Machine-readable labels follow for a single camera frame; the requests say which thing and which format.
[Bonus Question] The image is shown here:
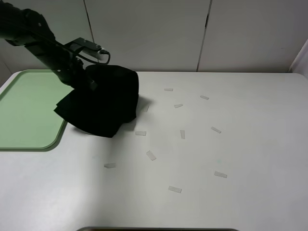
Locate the black short sleeve t-shirt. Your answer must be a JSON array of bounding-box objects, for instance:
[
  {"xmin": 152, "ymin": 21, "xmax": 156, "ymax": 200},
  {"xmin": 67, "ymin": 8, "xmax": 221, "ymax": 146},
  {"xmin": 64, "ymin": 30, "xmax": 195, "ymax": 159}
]
[{"xmin": 54, "ymin": 65, "xmax": 139, "ymax": 138}]

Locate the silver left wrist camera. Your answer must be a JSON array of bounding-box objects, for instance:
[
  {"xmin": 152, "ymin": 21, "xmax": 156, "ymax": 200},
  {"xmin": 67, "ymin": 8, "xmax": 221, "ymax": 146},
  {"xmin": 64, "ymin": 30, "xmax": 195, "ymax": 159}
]
[{"xmin": 64, "ymin": 38, "xmax": 108, "ymax": 61}]

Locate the light green plastic tray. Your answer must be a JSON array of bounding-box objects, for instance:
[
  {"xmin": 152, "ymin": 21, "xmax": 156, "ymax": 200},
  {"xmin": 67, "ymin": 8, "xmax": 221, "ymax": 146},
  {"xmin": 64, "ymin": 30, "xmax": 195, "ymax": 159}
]
[{"xmin": 0, "ymin": 70, "xmax": 72, "ymax": 152}]

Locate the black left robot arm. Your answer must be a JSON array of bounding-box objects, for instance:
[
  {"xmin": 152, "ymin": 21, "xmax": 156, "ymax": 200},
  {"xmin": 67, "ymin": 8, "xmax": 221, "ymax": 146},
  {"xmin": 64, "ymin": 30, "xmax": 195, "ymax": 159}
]
[{"xmin": 0, "ymin": 1, "xmax": 97, "ymax": 90}]

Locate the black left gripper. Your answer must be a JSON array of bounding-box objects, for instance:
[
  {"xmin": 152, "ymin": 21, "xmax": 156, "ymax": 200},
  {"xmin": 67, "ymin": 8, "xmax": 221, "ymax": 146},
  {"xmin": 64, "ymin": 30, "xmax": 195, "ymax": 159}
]
[{"xmin": 54, "ymin": 51, "xmax": 98, "ymax": 91}]

